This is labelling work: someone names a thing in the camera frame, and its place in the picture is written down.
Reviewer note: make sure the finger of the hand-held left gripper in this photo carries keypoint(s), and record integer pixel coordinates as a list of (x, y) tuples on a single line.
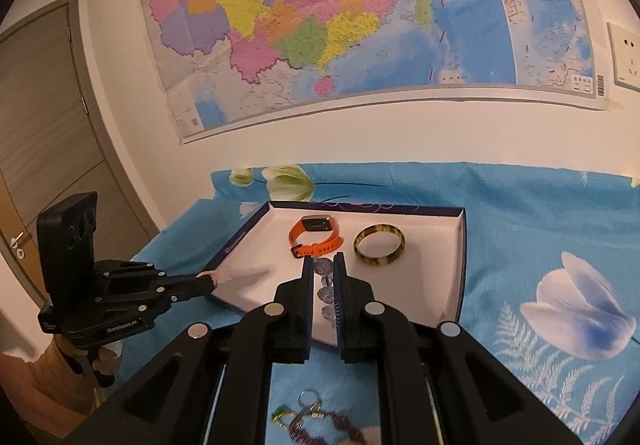
[(185, 278), (192, 291)]

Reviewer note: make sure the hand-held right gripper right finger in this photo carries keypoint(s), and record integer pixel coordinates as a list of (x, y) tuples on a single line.
[(340, 305)]

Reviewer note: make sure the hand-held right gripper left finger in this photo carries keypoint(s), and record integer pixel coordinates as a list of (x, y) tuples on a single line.
[(306, 305)]

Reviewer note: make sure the dark blue jewelry tray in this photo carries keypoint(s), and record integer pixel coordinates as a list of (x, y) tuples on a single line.
[(430, 275)]

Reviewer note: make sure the person's left forearm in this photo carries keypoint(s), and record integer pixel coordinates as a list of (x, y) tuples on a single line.
[(35, 380)]

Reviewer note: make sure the person's left hand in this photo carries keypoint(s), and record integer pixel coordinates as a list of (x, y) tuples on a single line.
[(109, 354)]

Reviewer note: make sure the tortoiseshell bangle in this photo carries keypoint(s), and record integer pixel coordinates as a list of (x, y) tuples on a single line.
[(379, 264)]

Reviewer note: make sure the orange smartwatch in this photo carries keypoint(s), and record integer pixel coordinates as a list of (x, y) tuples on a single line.
[(320, 249)]

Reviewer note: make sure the brown wooden door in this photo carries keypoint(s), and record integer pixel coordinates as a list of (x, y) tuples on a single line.
[(40, 100)]

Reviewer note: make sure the blue floral bedsheet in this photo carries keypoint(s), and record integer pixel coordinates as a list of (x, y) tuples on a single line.
[(525, 235)]

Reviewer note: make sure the colourful wall map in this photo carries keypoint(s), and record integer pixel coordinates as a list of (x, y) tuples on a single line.
[(300, 25)]

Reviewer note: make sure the white wall socket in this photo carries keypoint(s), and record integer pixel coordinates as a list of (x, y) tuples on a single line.
[(625, 55)]

